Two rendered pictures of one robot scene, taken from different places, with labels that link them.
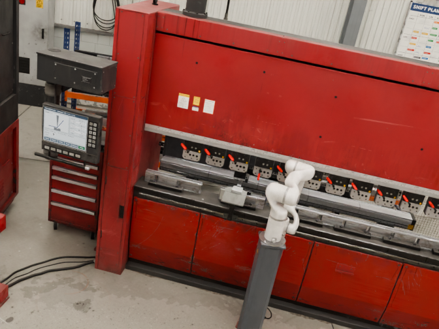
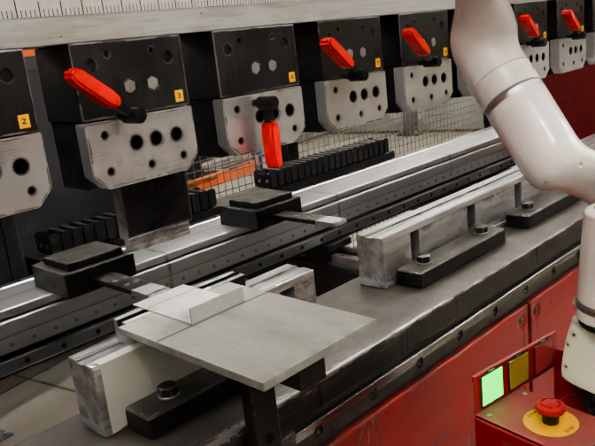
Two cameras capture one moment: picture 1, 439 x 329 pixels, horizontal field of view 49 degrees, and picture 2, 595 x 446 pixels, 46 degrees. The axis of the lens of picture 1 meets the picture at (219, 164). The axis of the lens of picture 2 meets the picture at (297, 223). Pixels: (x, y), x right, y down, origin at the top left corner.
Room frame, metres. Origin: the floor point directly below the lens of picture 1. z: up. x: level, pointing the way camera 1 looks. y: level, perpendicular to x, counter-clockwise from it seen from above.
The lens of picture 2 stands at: (2.97, 0.38, 1.32)
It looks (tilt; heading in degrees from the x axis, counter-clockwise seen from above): 15 degrees down; 309
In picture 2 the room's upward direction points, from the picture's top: 6 degrees counter-clockwise
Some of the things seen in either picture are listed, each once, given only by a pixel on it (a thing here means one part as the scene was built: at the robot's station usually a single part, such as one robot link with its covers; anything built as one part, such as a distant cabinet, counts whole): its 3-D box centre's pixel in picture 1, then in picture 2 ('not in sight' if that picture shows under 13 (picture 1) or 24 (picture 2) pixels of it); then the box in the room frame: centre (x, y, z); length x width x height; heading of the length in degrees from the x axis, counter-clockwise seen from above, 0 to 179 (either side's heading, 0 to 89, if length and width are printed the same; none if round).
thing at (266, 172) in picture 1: (263, 166); (243, 89); (3.65, -0.36, 1.26); 0.15 x 0.09 x 0.17; 84
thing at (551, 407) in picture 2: not in sight; (550, 414); (3.26, -0.47, 0.79); 0.04 x 0.04 x 0.04
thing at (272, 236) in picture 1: (274, 228); not in sight; (2.97, -0.47, 1.09); 0.19 x 0.19 x 0.18
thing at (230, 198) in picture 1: (234, 196); (243, 326); (3.52, -0.17, 1.00); 0.26 x 0.18 x 0.01; 174
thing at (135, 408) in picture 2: (238, 203); (230, 373); (3.61, -0.22, 0.89); 0.30 x 0.05 x 0.03; 84
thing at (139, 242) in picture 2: (240, 175); (153, 208); (3.67, -0.19, 1.13); 0.10 x 0.02 x 0.10; 84
